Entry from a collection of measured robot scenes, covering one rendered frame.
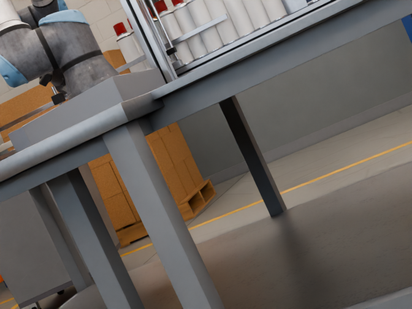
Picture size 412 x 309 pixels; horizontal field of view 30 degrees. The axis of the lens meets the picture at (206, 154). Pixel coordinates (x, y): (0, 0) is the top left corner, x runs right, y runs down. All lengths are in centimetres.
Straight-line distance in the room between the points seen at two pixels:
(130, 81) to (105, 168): 397
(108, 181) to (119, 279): 406
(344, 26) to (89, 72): 71
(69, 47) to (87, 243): 51
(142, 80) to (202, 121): 513
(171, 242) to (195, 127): 558
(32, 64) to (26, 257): 262
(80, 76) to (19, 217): 256
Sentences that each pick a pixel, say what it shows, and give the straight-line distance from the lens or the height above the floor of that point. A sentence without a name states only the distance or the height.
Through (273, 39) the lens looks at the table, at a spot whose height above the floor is 82.
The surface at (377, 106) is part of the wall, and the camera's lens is 671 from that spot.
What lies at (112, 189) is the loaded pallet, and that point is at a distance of 588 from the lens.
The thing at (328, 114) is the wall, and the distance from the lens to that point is 679.
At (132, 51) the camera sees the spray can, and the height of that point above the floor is 99.
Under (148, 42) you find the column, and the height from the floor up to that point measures 98.
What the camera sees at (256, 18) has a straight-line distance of 222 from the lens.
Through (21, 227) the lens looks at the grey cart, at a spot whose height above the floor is 55.
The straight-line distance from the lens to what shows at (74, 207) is 183.
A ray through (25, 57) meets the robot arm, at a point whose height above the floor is 105.
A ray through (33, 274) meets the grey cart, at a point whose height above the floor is 27.
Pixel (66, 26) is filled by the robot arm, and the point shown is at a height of 108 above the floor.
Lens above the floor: 77
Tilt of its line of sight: 4 degrees down
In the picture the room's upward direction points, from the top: 25 degrees counter-clockwise
